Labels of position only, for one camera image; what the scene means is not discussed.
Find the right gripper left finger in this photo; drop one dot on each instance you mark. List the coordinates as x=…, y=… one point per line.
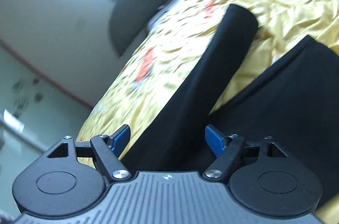
x=119, y=140

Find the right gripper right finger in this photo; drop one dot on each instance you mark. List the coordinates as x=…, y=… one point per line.
x=215, y=140

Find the black pants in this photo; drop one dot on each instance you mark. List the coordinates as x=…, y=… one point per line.
x=295, y=101

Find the wardrobe door with flowers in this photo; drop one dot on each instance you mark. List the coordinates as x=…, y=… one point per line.
x=40, y=112

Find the yellow floral bed sheet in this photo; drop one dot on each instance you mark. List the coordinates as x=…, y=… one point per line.
x=175, y=44

